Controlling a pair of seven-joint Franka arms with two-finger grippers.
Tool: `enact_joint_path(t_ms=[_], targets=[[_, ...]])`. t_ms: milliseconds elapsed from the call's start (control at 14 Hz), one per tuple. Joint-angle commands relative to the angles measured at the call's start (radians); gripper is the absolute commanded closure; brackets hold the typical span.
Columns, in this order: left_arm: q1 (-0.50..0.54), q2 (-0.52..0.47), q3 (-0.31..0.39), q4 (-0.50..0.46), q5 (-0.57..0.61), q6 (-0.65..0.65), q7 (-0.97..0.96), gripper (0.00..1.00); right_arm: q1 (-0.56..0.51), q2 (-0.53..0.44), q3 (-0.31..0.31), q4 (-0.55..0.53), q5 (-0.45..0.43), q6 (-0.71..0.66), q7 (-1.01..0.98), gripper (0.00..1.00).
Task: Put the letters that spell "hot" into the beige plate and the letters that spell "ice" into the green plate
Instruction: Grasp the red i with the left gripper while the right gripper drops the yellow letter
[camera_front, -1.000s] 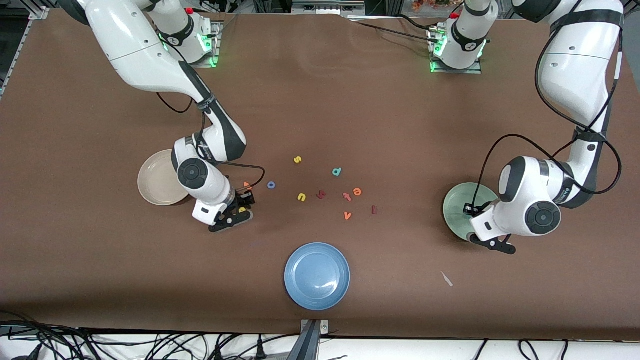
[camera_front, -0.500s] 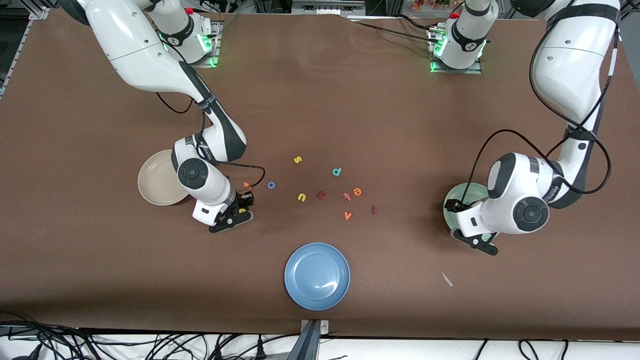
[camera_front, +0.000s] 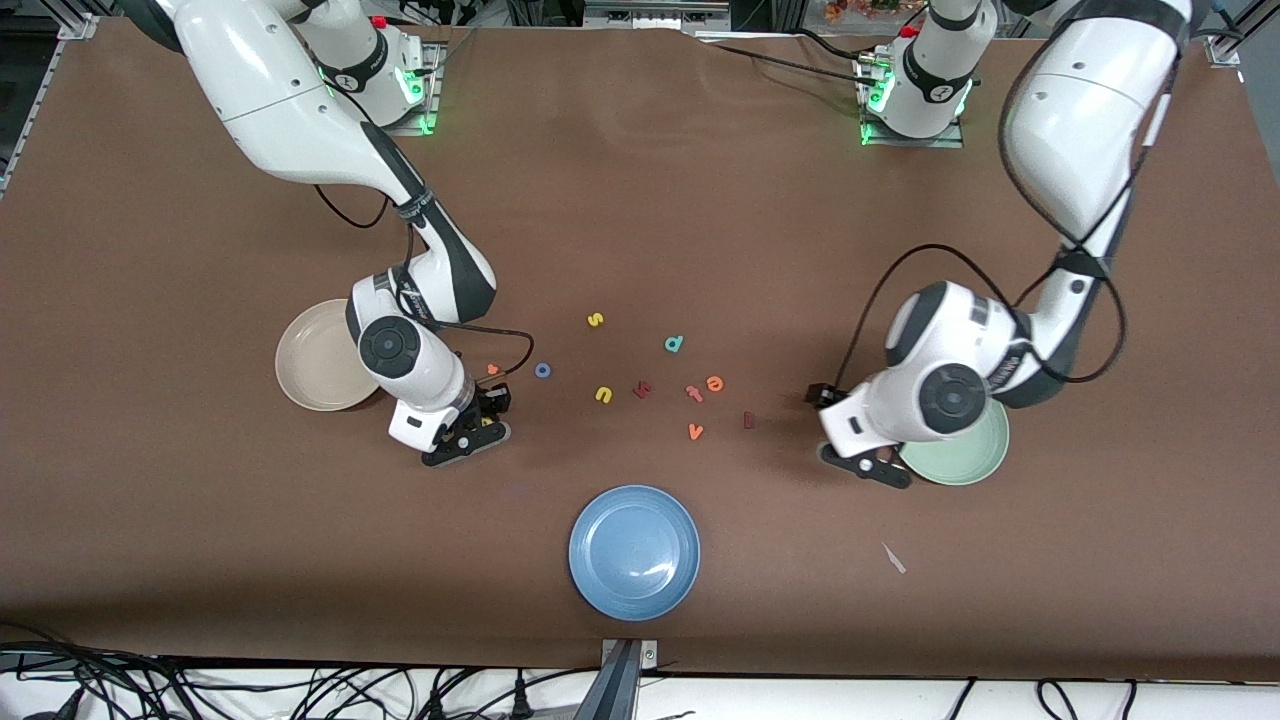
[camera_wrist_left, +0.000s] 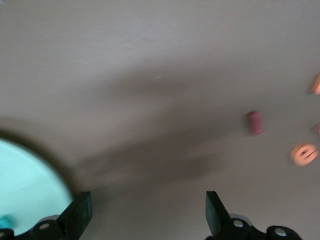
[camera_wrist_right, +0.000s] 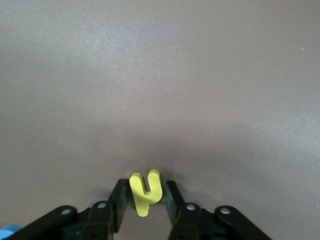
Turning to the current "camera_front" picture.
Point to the black power plug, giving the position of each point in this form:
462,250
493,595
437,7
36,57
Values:
70,705
520,705
436,708

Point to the aluminium frame corner bracket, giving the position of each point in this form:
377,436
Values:
1222,52
78,27

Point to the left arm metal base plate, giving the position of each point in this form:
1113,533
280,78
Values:
868,135

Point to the orange artificial flowers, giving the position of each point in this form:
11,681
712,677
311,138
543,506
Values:
850,10

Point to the light green plate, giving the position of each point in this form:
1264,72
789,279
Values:
970,460

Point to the blue plate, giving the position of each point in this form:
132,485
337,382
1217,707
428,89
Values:
634,553

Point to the brown table cover sheet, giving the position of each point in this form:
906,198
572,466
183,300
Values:
640,200

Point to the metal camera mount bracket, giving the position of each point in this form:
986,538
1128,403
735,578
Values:
620,690

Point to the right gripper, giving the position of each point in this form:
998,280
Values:
489,404

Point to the beige brown plate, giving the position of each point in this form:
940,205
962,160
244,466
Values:
310,360

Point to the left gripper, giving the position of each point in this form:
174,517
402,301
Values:
822,396

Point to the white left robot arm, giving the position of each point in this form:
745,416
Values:
1080,130

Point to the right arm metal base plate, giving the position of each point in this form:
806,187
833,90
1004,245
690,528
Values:
430,100

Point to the grey power strip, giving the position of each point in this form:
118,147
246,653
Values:
655,15

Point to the small white tape scrap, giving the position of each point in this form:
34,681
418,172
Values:
893,558

